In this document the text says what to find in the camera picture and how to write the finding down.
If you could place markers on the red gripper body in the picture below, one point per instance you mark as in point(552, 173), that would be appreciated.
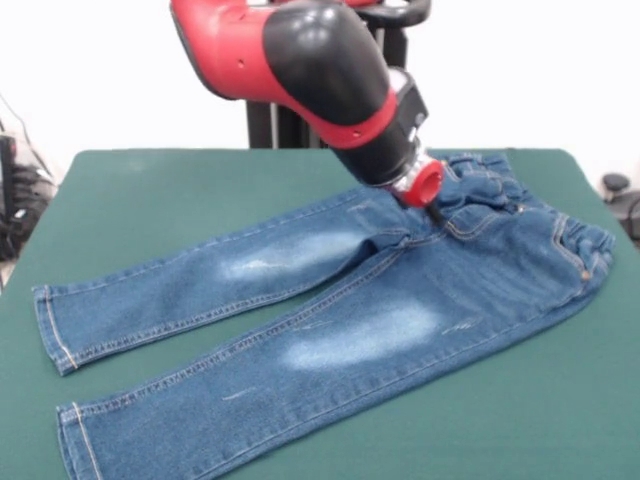
point(420, 185)

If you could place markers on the red robot arm base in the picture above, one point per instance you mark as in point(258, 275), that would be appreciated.
point(360, 2)

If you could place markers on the blue denim jeans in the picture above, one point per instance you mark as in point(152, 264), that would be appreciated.
point(350, 310)

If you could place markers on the dark green table cloth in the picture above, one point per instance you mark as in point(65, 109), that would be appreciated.
point(125, 200)

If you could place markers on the black round knob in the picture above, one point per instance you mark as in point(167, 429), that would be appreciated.
point(616, 181)

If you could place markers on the dark grey chair base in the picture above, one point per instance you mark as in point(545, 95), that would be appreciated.
point(627, 210)

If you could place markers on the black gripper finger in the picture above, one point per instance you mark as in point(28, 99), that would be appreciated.
point(435, 215)

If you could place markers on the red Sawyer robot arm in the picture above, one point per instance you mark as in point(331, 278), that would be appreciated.
point(310, 75)

